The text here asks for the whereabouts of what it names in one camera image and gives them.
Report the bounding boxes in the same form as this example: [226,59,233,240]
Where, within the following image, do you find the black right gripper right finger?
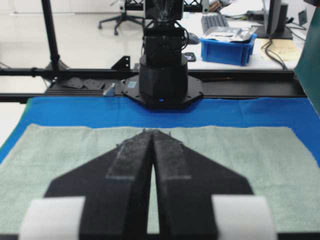
[152,130,277,240]

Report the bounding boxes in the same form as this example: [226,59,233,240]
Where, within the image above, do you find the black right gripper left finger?
[18,130,152,240]

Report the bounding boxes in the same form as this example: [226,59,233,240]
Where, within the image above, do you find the light green bath towel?
[0,124,320,234]

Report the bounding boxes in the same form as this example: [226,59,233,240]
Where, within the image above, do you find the blue table cloth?
[0,96,320,160]

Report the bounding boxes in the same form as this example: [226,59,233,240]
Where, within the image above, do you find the blue plastic bin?
[200,33,257,66]

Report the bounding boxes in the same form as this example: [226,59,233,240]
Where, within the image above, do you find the dark computer mouse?
[185,32,200,45]

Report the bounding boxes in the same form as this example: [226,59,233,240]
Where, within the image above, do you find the dark green board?
[294,7,320,115]

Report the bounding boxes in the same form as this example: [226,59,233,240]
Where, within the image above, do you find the silver foil bags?
[201,26,258,43]

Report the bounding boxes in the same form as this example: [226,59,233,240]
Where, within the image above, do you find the black keyboard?
[201,14,229,33]

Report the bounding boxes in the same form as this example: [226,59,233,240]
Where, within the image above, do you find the black office chair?
[98,0,145,36]

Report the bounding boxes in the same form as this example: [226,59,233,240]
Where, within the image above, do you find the black aluminium frame rail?
[0,68,306,99]

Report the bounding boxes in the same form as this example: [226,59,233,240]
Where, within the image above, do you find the black vertical frame post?
[41,0,68,72]

